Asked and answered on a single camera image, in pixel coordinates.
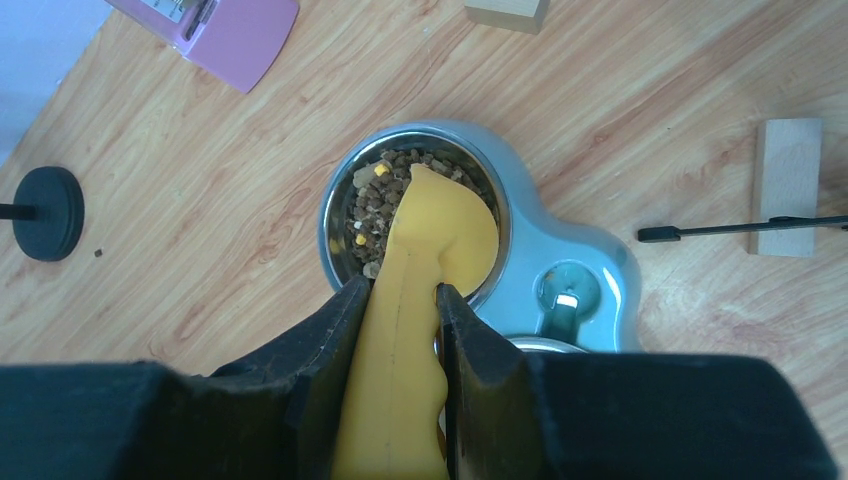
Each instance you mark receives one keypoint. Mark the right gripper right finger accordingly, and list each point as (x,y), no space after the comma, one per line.
(512,414)

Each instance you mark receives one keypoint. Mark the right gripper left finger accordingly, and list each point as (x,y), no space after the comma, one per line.
(271,414)

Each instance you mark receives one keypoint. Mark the yellow plastic scoop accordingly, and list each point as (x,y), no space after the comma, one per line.
(396,389)

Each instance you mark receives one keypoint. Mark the grey double pet bowl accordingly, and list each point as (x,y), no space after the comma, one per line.
(574,283)

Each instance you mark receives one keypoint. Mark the black mic boom stand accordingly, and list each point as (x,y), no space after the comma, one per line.
(669,233)

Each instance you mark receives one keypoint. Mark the black microphone stand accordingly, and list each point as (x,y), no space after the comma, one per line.
(47,213)

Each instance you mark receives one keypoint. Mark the pink metronome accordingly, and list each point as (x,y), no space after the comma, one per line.
(237,41)

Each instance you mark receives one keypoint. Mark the wooden block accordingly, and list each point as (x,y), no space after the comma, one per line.
(786,184)
(525,16)

